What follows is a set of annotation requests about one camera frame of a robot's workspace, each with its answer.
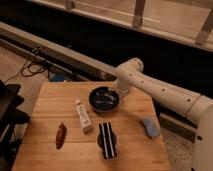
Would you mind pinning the dark ceramic bowl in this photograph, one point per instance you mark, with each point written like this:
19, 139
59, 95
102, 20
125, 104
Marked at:
102, 99

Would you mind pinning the white tube with cap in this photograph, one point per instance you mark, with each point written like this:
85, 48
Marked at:
85, 121

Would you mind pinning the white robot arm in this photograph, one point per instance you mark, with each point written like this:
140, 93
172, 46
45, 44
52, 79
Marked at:
195, 107

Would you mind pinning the blue object on floor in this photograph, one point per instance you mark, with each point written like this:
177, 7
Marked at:
58, 78

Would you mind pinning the black chair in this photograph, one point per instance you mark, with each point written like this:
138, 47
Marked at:
10, 116

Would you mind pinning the metal floor rail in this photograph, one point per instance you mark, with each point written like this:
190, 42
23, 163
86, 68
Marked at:
52, 49

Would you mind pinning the black white striped object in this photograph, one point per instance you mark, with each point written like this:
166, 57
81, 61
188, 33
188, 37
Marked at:
107, 140

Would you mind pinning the blue sponge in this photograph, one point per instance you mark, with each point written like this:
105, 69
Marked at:
150, 127

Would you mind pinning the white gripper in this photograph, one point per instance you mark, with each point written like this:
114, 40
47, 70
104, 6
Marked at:
120, 89

